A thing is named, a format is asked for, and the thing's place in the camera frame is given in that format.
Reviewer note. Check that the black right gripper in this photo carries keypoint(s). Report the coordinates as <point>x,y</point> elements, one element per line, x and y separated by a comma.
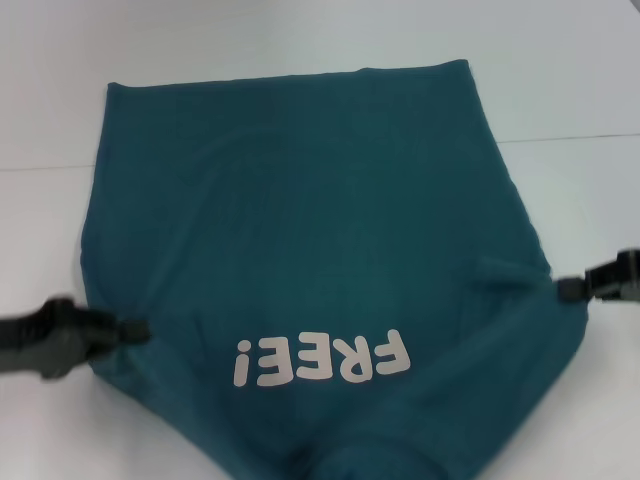
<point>620,277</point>

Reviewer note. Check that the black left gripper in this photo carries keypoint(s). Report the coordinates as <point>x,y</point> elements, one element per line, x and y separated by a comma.
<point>50,337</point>

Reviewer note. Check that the teal t-shirt with FREE print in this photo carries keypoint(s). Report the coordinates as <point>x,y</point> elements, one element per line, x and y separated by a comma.
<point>310,225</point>

